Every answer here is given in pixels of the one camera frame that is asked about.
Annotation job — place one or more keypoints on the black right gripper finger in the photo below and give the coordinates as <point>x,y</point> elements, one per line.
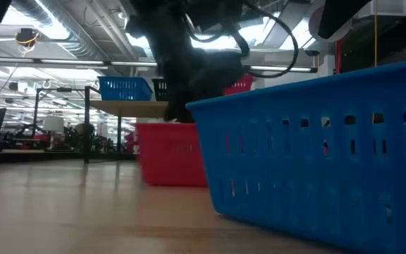
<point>186,109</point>
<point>171,106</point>

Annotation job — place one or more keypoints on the black plastic basket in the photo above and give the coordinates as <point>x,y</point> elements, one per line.
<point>160,90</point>

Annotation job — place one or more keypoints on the red plastic basket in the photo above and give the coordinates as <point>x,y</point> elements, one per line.
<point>171,155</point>
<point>240,86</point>

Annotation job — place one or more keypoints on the blue plastic basket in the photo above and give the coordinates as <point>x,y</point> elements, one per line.
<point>123,88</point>
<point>312,176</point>

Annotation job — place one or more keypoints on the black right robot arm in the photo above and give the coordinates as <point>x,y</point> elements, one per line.
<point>175,21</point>

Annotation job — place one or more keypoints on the wooden shelf with black legs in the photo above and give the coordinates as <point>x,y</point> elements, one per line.
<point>129,108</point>

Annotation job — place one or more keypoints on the long ceiling light bar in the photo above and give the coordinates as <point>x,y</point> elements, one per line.
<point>72,62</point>

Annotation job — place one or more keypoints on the white background box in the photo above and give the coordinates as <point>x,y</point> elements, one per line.
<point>53,123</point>

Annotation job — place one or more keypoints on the black metal background stand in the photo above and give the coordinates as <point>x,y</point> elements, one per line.
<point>36,113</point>

